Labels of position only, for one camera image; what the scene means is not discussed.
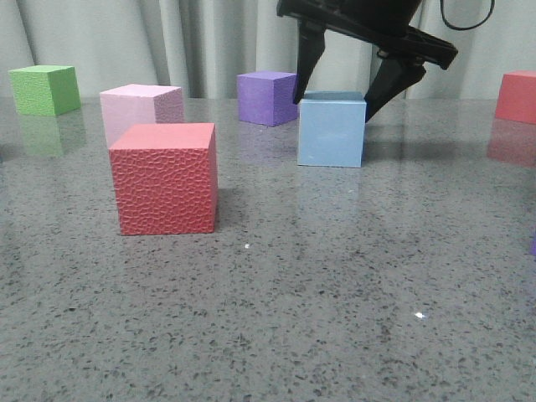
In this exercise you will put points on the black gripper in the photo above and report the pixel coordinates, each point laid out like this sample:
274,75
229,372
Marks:
385,24

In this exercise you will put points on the light blue foam cube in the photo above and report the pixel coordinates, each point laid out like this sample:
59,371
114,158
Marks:
331,129

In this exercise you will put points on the dark purple foam cube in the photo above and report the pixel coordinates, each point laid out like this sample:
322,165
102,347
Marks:
266,97

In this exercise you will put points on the grey-green curtain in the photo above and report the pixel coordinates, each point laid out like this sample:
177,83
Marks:
202,46

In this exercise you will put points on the red foam cube far right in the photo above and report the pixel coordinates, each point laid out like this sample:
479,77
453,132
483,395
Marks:
516,99

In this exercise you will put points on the red textured foam cube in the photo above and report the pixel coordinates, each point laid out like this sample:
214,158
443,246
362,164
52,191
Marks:
165,178

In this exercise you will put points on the pink foam cube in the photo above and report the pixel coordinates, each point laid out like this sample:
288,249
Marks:
132,104

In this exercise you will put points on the purple foam cube right edge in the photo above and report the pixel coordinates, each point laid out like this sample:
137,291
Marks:
533,244

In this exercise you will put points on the green foam cube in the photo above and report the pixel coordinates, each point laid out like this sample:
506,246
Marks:
45,90

